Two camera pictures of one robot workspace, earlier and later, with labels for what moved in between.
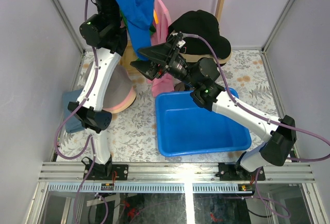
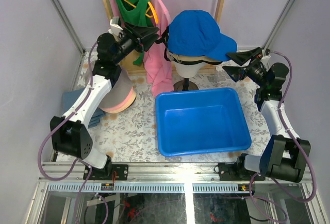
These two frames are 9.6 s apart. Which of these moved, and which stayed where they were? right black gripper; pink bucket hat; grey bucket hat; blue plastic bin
Moved: right black gripper
Stayed: blue plastic bin; pink bucket hat; grey bucket hat
